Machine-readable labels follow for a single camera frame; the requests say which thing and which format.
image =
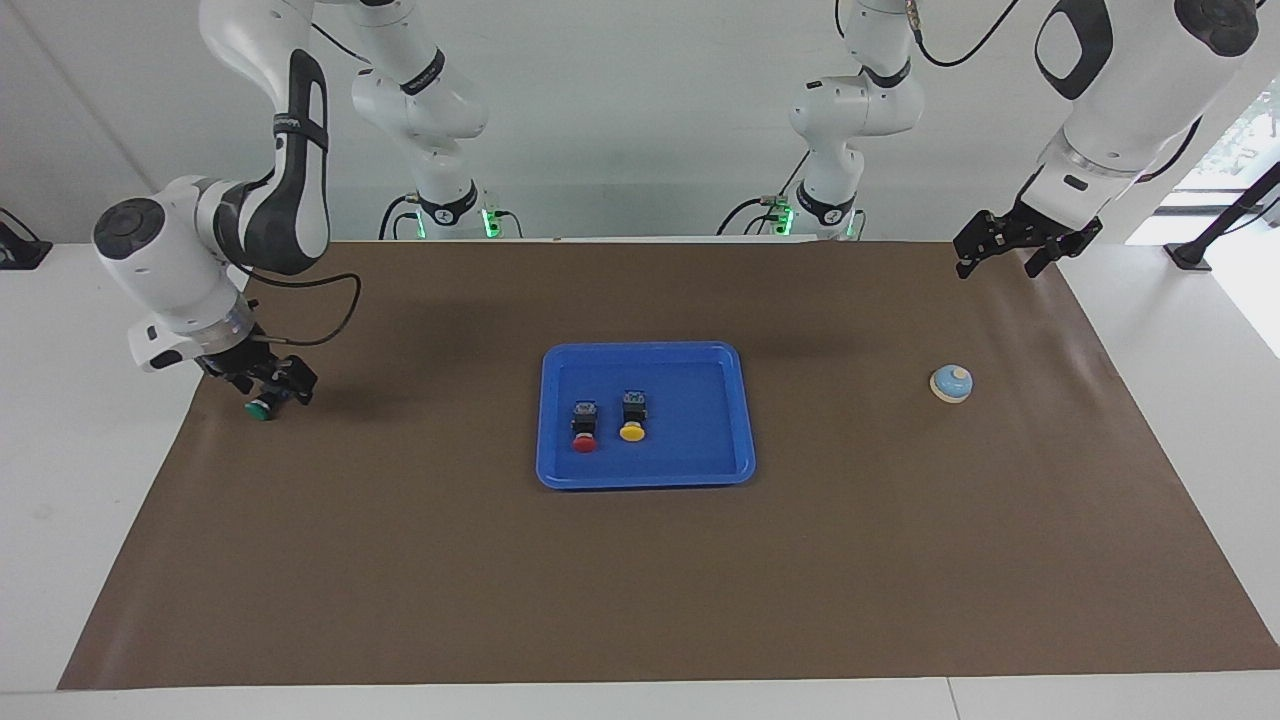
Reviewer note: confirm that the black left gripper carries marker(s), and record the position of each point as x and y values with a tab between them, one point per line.
1040	230

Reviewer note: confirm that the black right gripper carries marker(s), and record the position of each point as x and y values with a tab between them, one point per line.
250	365

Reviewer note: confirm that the green push button switch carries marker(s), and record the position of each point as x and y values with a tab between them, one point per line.
261	409

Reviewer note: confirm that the red push button switch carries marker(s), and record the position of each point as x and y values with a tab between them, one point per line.
584	425

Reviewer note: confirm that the yellow push button switch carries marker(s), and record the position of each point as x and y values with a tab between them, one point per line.
632	415

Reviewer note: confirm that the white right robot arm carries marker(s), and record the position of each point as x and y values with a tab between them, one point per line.
180	260

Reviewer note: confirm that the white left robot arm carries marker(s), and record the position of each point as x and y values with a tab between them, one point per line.
1110	90

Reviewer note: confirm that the light blue call bell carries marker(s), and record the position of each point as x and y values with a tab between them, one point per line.
951	383

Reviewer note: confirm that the blue plastic tray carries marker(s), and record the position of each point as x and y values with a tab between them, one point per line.
700	450

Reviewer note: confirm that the bright window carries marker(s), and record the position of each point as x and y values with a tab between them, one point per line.
1240	140

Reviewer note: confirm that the brown table mat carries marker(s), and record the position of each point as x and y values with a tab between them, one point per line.
640	580

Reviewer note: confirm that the black camera stand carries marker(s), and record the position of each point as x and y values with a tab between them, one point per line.
1225	220

